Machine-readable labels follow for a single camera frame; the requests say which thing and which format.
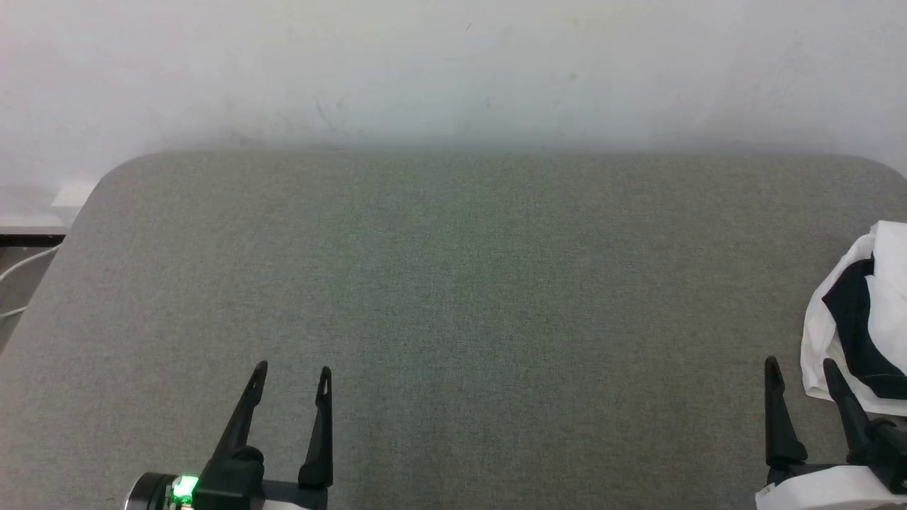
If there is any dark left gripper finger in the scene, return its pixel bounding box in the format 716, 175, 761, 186
298, 366, 334, 488
205, 361, 269, 489

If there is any grey fabric sofa cushion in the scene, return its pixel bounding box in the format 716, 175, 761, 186
0, 150, 907, 510

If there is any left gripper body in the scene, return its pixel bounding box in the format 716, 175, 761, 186
126, 473, 334, 510

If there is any white background cable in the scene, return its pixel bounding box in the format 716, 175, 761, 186
0, 244, 63, 319

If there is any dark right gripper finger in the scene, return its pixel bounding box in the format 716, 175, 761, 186
764, 356, 809, 467
822, 358, 890, 465

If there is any white shirt with black sleeves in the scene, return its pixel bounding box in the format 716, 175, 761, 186
801, 221, 907, 417

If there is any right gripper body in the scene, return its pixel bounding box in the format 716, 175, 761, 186
755, 418, 907, 510

